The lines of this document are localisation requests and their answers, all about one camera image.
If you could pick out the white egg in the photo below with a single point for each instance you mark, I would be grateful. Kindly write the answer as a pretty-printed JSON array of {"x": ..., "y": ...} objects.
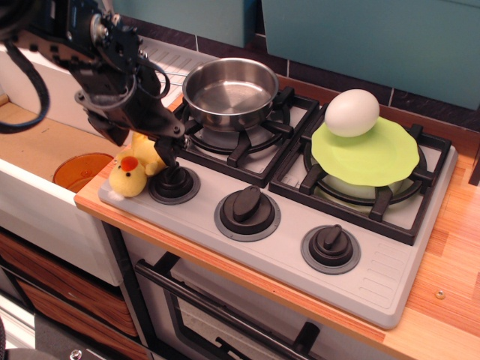
[{"x": 352, "y": 113}]

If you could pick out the silver metal pan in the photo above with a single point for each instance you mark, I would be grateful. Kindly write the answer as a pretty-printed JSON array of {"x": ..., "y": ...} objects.
[{"x": 229, "y": 94}]

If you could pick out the white toy sink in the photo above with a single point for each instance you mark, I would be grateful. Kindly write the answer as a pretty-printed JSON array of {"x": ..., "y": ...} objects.
[{"x": 32, "y": 206}]

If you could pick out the black middle stove knob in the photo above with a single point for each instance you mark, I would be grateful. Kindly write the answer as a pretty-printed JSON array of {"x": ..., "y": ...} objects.
[{"x": 247, "y": 215}]

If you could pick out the wooden drawer fronts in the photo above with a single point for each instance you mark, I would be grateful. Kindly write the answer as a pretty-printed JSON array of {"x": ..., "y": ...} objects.
[{"x": 69, "y": 296}]

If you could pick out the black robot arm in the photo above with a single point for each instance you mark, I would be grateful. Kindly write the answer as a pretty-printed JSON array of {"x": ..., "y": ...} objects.
[{"x": 121, "y": 89}]

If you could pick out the black left burner grate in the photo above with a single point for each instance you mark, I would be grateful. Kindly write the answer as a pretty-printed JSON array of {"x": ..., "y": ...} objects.
[{"x": 252, "y": 155}]

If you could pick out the yellow stuffed duck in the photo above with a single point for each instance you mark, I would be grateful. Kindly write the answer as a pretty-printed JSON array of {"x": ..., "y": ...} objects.
[{"x": 134, "y": 167}]

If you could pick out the black left stove knob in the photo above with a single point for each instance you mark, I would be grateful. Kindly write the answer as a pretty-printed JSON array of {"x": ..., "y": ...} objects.
[{"x": 174, "y": 185}]

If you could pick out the black burner grate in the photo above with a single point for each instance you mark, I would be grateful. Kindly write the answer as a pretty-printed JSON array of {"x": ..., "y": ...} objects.
[
  {"x": 397, "y": 212},
  {"x": 252, "y": 155}
]

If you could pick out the oven door with handle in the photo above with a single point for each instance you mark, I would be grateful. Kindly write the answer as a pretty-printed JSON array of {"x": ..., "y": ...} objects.
[{"x": 160, "y": 274}]

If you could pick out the grey toy stove top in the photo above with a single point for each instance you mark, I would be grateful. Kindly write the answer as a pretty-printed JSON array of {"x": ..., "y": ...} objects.
[{"x": 376, "y": 290}]

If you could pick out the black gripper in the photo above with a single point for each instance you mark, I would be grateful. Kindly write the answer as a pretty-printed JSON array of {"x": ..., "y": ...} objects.
[{"x": 115, "y": 116}]

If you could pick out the green plate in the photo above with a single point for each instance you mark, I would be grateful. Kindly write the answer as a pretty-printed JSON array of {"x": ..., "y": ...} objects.
[{"x": 382, "y": 156}]

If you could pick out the black right burner grate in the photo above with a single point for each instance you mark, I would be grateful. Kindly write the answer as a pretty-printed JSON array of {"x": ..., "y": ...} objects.
[{"x": 397, "y": 212}]

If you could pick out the black stove knob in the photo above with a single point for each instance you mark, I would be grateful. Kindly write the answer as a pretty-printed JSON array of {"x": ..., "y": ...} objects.
[
  {"x": 330, "y": 250},
  {"x": 247, "y": 215},
  {"x": 174, "y": 185}
]

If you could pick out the orange plastic cup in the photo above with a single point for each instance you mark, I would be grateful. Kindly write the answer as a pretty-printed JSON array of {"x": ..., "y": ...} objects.
[{"x": 78, "y": 171}]

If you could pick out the black right stove knob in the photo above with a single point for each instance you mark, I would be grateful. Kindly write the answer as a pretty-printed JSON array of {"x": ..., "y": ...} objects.
[{"x": 330, "y": 250}]

